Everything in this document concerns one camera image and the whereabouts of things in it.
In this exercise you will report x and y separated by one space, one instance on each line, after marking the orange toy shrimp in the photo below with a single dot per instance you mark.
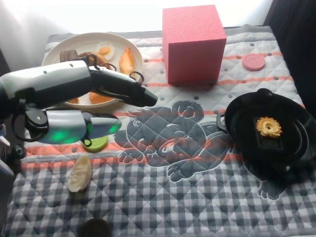
127 60

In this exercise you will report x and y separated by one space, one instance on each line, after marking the dark brown round biscuit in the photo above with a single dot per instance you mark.
95 228

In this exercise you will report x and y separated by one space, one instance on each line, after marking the pink round disc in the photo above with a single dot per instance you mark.
253 62

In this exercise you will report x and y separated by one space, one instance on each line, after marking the grey quilt with bear print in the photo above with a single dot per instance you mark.
158 192

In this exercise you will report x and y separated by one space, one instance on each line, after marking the white toy dumpling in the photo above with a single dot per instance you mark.
80 175

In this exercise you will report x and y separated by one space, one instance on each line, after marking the golden fried toy pastry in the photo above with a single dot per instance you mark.
97 58

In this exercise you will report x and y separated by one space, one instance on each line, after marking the orange toy food piece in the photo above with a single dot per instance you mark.
73 100
102 98

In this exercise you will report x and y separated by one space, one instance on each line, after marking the black pan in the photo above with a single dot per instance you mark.
247 145

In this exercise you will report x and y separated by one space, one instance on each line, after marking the cream round plate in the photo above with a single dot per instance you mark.
81 43

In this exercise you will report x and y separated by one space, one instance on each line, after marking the toy fried egg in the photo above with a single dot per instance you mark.
106 49

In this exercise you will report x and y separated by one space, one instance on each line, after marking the yellow flower-shaped cookie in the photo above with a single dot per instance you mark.
268 127

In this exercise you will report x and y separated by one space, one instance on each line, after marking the green round disc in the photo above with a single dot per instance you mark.
98 144

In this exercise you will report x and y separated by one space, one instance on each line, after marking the brown toy food chunk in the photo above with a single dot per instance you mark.
69 55

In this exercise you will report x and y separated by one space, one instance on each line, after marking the red cube box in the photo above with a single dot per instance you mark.
195 49

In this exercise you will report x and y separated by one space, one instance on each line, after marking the black backdrop cloth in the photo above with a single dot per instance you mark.
293 37

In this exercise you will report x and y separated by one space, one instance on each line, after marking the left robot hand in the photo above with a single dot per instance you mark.
56 79

